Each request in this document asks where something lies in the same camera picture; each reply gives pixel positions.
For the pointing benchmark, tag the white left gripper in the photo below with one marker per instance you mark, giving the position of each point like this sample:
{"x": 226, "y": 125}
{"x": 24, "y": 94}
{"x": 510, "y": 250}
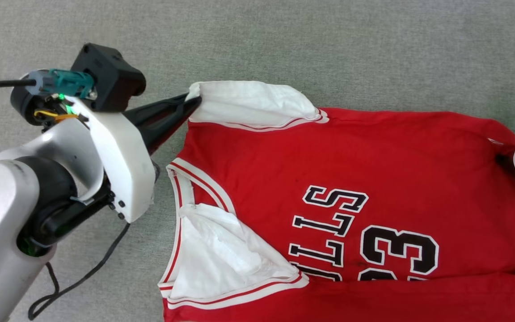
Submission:
{"x": 123, "y": 165}

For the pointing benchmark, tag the red and white basketball jersey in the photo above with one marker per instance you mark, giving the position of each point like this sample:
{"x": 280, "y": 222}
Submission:
{"x": 329, "y": 156}

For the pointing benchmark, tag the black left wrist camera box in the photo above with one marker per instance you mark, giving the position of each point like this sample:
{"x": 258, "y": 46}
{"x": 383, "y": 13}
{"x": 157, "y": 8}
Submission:
{"x": 105, "y": 76}

